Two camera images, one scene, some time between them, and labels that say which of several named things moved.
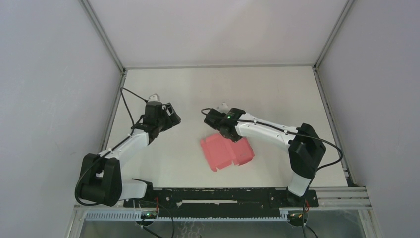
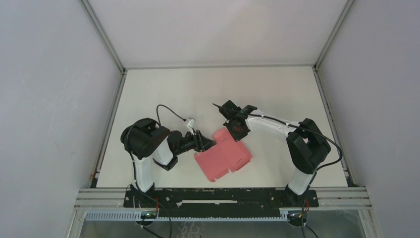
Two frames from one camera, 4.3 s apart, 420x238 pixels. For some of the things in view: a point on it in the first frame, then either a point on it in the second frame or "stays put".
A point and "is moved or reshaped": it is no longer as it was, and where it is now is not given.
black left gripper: (173, 120) -> (201, 143)
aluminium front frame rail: (352, 199) stays put
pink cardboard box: (221, 152) is moved or reshaped
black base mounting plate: (185, 203) stays put
